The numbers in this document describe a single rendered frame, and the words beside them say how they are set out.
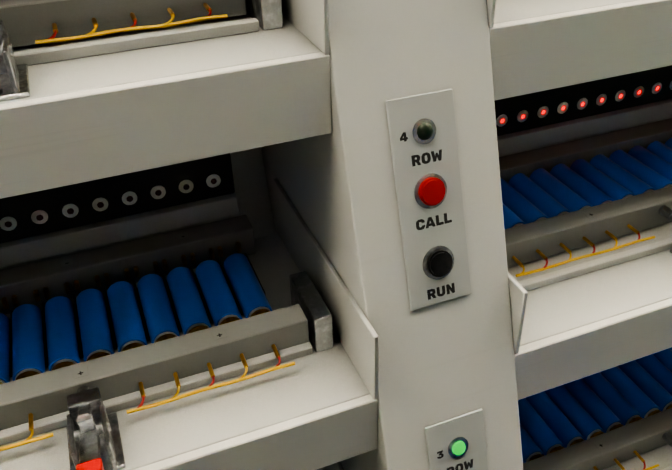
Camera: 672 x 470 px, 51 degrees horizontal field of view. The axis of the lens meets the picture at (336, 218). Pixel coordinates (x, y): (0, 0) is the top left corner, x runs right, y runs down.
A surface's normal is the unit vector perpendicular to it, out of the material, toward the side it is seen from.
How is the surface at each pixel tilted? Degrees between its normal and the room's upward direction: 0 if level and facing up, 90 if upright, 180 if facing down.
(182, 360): 109
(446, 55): 90
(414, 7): 90
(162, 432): 19
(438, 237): 90
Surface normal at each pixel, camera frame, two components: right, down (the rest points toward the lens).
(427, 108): 0.33, 0.22
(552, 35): 0.37, 0.51
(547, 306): -0.03, -0.83
